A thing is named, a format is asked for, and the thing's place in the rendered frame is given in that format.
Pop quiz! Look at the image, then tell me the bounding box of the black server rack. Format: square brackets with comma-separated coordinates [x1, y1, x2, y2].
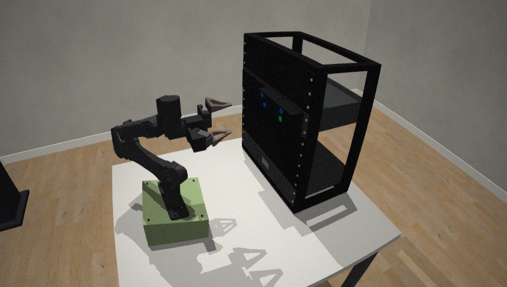
[242, 31, 381, 215]

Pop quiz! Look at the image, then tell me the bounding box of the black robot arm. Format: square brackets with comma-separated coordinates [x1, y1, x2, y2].
[111, 95, 213, 221]

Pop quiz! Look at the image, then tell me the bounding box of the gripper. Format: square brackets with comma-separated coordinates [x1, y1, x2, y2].
[197, 97, 232, 146]

